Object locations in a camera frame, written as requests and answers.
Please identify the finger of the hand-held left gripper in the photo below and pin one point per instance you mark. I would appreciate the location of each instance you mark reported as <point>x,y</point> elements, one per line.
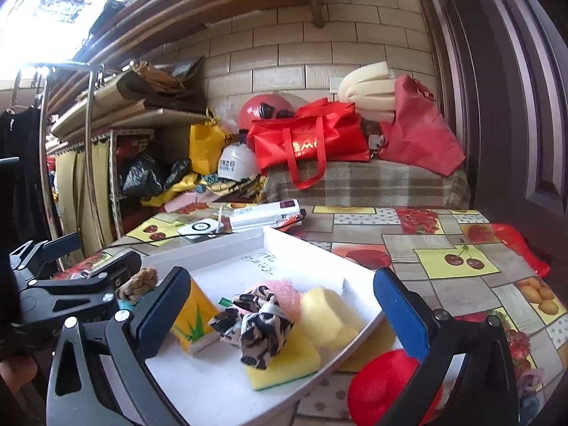
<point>102,282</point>
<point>49,250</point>

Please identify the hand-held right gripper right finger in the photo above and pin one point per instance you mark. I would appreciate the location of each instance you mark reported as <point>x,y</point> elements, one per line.
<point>399,306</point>

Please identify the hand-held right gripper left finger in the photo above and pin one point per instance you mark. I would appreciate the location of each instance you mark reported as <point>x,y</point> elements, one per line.
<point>164,306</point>

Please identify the yellow tissue packet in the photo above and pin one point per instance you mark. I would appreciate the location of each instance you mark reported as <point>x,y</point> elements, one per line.
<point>195,310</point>

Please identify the leopard print scrunchie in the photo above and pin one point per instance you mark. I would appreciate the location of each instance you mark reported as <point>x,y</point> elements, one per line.
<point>137,282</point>

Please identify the yellow foam ball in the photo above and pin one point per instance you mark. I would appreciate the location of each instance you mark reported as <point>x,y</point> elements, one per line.
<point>328,315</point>

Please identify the red plush apple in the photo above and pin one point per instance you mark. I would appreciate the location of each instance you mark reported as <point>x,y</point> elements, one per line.
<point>381,390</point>

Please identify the black and white scrunchie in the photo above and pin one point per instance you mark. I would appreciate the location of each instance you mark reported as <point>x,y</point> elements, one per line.
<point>253,319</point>

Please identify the white tray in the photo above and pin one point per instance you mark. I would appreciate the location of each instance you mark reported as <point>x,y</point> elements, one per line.
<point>213,381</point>

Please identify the pink fluffy ball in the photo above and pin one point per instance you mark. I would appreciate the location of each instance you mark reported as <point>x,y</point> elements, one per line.
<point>288,295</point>

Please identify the yellow curtain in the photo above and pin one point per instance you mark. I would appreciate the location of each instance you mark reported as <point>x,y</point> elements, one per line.
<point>71,186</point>

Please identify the fruit print tablecloth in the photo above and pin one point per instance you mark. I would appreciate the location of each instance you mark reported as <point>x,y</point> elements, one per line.
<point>443,248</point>

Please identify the white round charger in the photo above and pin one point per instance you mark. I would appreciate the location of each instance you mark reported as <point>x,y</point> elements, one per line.
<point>199,230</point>

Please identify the dark hanging clothes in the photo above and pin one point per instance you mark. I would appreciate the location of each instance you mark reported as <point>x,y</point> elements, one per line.
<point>26,164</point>

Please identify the black garbage bag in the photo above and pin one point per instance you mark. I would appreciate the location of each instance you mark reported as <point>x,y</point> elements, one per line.
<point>142,175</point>

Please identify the chrome clothes rack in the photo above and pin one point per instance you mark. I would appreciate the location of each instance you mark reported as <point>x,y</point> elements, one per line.
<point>90,142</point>

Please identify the yellow sponge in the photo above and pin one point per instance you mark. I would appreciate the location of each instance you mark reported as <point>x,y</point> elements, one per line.
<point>293,359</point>

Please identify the yellow printed plastic sheet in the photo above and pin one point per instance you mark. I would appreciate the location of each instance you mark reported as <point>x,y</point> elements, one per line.
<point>177,186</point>

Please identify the plaid blanket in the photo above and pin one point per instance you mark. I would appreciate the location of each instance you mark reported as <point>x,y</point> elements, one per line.
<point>377,186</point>

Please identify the long white box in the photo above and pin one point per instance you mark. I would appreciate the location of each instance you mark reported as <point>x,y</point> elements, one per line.
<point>262,217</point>

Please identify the shiny red bag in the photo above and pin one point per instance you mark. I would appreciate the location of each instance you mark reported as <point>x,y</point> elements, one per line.
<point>519,244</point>

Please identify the stack of flat boards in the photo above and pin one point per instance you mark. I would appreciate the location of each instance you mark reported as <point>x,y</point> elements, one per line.
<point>133,111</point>

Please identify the white helmet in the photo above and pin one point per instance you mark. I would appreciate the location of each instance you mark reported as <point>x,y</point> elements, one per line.
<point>237,159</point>

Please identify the yellow bag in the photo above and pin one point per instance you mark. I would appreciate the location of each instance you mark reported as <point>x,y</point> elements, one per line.
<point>204,146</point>

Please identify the red plastic bag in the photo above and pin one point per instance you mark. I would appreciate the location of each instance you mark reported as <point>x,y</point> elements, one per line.
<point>421,133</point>

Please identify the red shopping bag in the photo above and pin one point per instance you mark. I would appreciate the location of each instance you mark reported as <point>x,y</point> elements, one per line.
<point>310,137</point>

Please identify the brown paper bag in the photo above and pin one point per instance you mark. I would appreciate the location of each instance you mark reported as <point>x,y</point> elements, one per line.
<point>155,80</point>

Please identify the red helmet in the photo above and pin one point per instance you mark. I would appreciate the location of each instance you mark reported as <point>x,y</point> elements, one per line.
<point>253,111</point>

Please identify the cream foam roll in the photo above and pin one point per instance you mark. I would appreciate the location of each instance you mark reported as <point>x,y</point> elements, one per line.
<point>364,88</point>

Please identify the dark brown door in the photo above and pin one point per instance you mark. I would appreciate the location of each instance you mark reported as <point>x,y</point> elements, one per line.
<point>510,97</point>

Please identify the white metal shelf frame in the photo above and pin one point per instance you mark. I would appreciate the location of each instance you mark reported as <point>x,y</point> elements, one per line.
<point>113,177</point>

